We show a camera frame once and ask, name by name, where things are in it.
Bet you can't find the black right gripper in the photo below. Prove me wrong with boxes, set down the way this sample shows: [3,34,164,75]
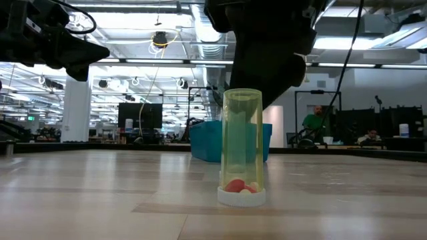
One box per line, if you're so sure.
[203,0,330,111]

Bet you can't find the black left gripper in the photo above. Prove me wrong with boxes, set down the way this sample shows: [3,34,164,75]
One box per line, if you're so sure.
[0,0,111,83]

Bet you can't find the yellow-green pill bottle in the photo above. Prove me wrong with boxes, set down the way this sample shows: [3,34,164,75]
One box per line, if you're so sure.
[217,88,267,208]

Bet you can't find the teal plastic basket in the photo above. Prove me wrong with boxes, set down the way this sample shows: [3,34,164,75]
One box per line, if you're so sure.
[189,120,273,163]

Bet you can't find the white building column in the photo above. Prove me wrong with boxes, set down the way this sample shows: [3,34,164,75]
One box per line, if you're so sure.
[60,75,93,143]

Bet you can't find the standing person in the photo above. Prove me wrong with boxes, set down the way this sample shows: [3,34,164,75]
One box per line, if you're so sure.
[302,105,330,139]

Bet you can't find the black computer monitor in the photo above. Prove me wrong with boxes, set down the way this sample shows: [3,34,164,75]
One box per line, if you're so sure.
[117,102,163,130]

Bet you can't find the black desk partitions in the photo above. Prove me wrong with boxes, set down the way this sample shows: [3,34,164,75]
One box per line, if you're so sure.
[335,105,424,138]

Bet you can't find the seated person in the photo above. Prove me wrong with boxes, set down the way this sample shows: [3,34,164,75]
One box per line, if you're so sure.
[356,129,383,145]

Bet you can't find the black metal stand frame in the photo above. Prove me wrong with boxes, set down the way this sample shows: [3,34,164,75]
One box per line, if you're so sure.
[294,89,342,147]

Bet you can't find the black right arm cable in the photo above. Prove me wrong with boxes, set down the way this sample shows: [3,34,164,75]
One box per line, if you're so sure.
[313,0,365,141]

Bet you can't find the silver ceiling duct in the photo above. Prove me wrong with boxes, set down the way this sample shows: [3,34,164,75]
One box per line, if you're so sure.
[191,3,236,61]

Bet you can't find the black ceiling camera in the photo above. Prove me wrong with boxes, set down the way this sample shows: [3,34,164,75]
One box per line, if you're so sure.
[152,31,169,49]

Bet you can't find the black aluminium table frame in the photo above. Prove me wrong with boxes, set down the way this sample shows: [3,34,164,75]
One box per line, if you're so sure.
[0,141,427,163]

